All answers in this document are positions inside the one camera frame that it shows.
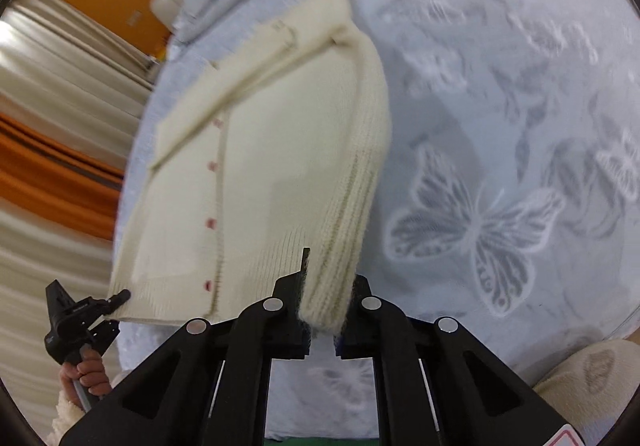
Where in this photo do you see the cream orange curtain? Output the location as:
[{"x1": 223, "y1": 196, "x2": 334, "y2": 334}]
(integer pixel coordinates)
[{"x1": 0, "y1": 0, "x2": 160, "y2": 389}]

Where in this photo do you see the cream knit cardigan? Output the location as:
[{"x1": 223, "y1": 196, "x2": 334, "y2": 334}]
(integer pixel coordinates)
[{"x1": 108, "y1": 0, "x2": 393, "y2": 334}]

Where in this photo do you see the person's left hand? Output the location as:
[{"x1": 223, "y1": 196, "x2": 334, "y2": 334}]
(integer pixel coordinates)
[{"x1": 60, "y1": 347, "x2": 112, "y2": 409}]

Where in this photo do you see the person's left forearm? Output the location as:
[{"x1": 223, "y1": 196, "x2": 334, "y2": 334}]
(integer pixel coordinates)
[{"x1": 47, "y1": 388, "x2": 123, "y2": 446}]

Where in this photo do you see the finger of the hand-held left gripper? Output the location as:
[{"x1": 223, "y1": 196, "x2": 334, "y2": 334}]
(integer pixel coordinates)
[{"x1": 103, "y1": 289, "x2": 132, "y2": 313}]

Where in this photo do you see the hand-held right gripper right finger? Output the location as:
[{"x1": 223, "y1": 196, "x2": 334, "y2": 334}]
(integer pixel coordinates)
[{"x1": 334, "y1": 275, "x2": 587, "y2": 446}]

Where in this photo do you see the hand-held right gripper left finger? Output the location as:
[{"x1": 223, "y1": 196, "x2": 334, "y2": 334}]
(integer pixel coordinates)
[{"x1": 59, "y1": 247, "x2": 314, "y2": 446}]

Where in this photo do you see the white butterfly blanket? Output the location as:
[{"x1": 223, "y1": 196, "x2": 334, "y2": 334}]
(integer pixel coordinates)
[{"x1": 109, "y1": 0, "x2": 640, "y2": 442}]

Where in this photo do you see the person's cream patterned clothing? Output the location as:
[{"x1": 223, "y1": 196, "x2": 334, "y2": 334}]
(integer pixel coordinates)
[{"x1": 532, "y1": 329, "x2": 640, "y2": 437}]

